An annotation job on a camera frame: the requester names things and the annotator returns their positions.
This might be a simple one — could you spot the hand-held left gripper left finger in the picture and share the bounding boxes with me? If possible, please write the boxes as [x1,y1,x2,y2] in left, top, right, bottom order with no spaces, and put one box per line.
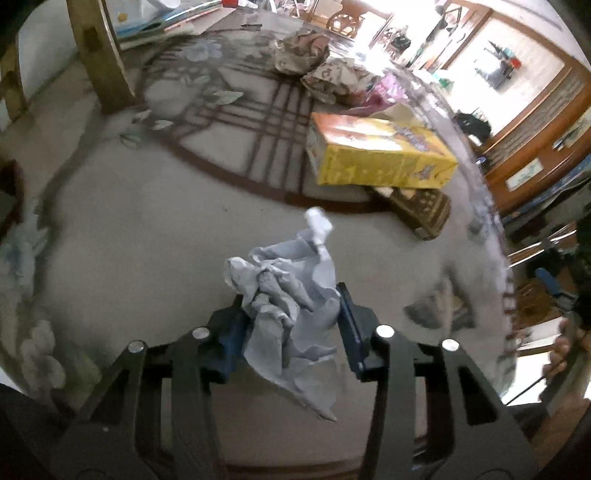
[69,295,250,480]

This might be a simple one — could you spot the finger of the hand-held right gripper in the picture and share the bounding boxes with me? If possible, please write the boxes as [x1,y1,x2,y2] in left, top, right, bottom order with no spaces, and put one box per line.
[534,267,563,297]

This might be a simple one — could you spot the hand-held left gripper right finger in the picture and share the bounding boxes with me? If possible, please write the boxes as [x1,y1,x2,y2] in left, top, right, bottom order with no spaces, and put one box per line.
[336,281,536,480]

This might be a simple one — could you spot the white paper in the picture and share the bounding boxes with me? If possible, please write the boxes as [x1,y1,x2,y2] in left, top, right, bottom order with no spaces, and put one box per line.
[224,208,342,423]

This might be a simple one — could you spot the patterned wrapper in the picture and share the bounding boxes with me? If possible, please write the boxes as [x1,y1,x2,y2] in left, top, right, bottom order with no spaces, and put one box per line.
[276,30,331,75]

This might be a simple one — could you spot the person's right hand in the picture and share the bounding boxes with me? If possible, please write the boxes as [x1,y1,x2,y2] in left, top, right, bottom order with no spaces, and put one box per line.
[542,318,578,384]

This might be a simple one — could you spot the carved wooden chair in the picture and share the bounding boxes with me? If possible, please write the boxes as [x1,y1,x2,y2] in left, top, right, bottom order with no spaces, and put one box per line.
[505,222,578,356]

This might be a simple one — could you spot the small framed painting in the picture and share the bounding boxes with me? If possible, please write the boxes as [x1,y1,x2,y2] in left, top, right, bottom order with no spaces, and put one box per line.
[505,157,557,192]

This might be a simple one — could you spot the brown patterned box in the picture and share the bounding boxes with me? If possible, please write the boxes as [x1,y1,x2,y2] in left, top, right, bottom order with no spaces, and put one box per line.
[369,185,452,241]

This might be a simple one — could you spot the tall framed painting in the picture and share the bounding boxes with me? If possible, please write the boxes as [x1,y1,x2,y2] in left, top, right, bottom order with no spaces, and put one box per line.
[551,117,591,151]

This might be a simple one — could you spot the black bag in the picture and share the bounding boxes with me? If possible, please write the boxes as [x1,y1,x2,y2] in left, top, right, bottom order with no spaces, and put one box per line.
[455,111,491,141]

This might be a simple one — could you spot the yellow cartoon carton box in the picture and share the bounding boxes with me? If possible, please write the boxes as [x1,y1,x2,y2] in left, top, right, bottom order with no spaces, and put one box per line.
[305,112,458,188]

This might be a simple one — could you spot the pink plastic bag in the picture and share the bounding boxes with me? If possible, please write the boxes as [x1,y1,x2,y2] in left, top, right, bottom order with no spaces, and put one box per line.
[365,71,407,109]

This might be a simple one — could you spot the crumpled white red wrapper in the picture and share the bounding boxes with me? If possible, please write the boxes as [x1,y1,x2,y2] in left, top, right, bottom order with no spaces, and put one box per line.
[301,59,375,104]

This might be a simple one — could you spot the wooden stool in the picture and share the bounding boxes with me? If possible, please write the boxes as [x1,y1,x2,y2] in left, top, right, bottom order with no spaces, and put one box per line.
[0,0,137,123]

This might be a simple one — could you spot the wooden dining chair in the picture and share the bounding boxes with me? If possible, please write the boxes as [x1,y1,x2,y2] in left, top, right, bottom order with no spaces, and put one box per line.
[325,11,365,37]

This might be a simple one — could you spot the colourful children's book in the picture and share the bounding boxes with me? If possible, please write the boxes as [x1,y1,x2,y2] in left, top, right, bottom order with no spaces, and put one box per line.
[113,0,222,49]

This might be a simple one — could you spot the wall television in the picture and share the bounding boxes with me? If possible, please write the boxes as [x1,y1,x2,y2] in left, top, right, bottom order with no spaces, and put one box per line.
[478,64,514,89]

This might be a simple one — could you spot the wall shelf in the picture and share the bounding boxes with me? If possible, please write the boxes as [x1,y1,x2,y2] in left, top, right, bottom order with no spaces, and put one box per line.
[487,41,523,70]

